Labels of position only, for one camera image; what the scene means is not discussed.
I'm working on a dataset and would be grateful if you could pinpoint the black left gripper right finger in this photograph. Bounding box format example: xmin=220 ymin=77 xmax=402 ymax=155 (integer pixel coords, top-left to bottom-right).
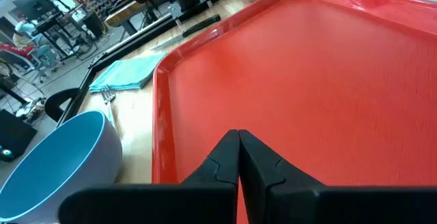
xmin=238 ymin=129 xmax=437 ymax=224

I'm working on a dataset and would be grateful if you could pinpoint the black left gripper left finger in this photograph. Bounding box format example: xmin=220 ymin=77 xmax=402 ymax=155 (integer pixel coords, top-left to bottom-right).
xmin=57 ymin=129 xmax=240 ymax=224

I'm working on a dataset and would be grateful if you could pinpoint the knife with black handle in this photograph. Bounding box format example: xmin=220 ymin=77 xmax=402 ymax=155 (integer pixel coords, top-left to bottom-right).
xmin=150 ymin=14 xmax=222 ymax=52

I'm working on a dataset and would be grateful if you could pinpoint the teal napkin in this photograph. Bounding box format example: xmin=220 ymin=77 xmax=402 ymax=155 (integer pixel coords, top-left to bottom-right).
xmin=89 ymin=52 xmax=169 ymax=94

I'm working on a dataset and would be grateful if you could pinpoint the fork with patterned handle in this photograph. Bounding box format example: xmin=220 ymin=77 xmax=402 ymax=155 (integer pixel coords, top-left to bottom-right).
xmin=100 ymin=84 xmax=117 ymax=126

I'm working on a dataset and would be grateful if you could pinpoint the blue bowl grey outside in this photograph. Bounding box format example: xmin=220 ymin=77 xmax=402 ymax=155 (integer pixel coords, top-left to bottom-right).
xmin=0 ymin=110 xmax=123 ymax=224

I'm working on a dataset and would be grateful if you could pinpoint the red plastic tray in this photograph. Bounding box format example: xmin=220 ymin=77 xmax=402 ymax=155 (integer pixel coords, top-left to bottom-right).
xmin=152 ymin=0 xmax=437 ymax=224

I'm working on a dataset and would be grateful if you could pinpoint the wooden workbench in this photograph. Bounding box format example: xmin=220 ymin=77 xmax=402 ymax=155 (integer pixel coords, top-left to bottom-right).
xmin=104 ymin=0 xmax=151 ymax=36

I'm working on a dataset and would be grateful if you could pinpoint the black desk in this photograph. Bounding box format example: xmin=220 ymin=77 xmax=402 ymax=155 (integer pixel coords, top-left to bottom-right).
xmin=32 ymin=10 xmax=96 ymax=59

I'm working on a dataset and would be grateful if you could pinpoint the dark monitor on desk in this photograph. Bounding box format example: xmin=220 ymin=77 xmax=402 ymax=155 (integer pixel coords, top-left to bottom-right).
xmin=12 ymin=0 xmax=59 ymax=22

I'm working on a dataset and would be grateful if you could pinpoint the person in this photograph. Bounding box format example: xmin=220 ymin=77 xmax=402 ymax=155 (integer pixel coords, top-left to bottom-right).
xmin=12 ymin=20 xmax=47 ymax=53

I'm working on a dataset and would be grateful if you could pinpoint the office chair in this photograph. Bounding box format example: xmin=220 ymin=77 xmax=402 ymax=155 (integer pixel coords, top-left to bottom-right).
xmin=0 ymin=42 xmax=38 ymax=81

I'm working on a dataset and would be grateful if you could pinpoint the black table clamp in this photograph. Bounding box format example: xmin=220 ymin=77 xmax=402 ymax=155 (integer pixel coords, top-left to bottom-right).
xmin=44 ymin=87 xmax=81 ymax=122

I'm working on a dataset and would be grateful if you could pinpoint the black box with light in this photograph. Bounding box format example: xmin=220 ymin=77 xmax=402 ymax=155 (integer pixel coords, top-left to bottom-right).
xmin=0 ymin=109 xmax=38 ymax=163

